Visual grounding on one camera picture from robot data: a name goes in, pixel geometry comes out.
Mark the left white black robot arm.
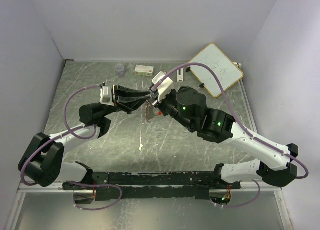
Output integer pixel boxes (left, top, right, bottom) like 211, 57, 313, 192
18, 84, 150, 189

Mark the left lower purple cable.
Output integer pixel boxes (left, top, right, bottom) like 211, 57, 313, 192
64, 181, 123, 211

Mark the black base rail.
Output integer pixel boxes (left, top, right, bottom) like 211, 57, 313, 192
62, 171, 242, 201

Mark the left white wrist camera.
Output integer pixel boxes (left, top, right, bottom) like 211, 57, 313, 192
100, 86, 114, 106

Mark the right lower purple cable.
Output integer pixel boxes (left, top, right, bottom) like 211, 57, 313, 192
214, 178, 262, 208

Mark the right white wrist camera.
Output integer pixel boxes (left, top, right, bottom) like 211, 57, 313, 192
152, 71, 174, 103

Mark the white red cardboard box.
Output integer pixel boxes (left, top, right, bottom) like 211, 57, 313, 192
134, 65, 154, 76

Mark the small whiteboard wooden frame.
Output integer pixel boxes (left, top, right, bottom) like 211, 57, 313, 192
190, 43, 244, 98

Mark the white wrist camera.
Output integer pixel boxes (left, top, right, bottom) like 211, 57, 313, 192
100, 86, 114, 106
152, 71, 174, 103

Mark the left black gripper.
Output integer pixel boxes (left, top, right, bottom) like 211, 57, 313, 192
100, 84, 152, 117

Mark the white black small device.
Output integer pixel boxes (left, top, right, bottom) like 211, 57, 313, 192
177, 68, 184, 82

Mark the clear plastic cup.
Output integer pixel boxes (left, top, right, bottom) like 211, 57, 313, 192
115, 63, 126, 77

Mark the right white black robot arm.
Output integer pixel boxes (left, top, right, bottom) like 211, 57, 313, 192
156, 87, 299, 189

